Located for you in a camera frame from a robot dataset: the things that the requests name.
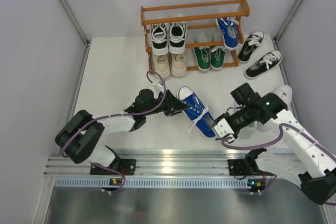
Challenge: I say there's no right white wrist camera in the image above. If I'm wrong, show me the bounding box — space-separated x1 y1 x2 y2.
212 121 235 140

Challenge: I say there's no aluminium rail base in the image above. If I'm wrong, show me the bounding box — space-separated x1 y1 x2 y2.
43 147 328 180

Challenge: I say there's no black canvas sneaker near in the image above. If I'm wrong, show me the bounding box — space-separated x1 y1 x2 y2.
245 50 282 79

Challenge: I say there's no beige sneaker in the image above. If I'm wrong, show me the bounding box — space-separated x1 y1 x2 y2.
171 53 187 77
153 53 171 79

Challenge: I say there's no white sneaker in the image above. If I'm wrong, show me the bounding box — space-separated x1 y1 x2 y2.
238 122 257 140
257 85 292 132

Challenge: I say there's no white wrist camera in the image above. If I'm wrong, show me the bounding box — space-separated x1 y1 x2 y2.
152 79 166 93
212 121 235 140

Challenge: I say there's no blue sneaker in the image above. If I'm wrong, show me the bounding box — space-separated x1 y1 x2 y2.
177 86 215 138
215 17 239 51

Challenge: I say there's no green sneaker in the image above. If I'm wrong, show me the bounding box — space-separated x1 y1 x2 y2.
211 45 226 70
194 33 211 72

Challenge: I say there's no white sneaker left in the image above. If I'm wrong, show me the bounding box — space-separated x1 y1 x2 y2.
238 122 257 140

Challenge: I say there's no perforated cable duct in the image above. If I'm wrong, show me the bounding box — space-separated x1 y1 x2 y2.
54 177 261 189

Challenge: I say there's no white sneaker right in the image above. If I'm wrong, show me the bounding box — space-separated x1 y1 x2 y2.
257 85 292 132

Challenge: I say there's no right aluminium frame post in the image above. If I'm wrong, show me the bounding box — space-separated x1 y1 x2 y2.
273 0 305 45

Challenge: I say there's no black canvas sneaker far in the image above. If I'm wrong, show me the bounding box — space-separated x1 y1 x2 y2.
238 30 264 63

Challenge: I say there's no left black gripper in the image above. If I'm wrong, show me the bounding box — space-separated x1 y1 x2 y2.
144 89 190 116

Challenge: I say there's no aluminium frame post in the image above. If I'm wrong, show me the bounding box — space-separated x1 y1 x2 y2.
273 0 305 45
40 0 91 46

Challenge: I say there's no orange wooden shoe shelf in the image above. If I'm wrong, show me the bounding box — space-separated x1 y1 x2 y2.
140 0 250 70

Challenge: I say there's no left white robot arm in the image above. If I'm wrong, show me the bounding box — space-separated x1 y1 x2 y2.
55 89 189 175

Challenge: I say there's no left aluminium frame post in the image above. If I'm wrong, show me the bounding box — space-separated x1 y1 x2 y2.
40 0 91 46

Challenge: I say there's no black canvas sneaker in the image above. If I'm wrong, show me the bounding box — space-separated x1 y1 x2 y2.
245 50 282 79
238 30 264 63

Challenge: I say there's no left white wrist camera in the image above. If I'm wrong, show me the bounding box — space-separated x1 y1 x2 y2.
152 79 166 93

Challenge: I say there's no black white-striped sneaker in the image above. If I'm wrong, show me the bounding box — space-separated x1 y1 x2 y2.
150 23 169 56
169 21 187 54

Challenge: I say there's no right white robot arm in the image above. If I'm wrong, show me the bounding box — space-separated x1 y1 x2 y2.
212 83 335 205

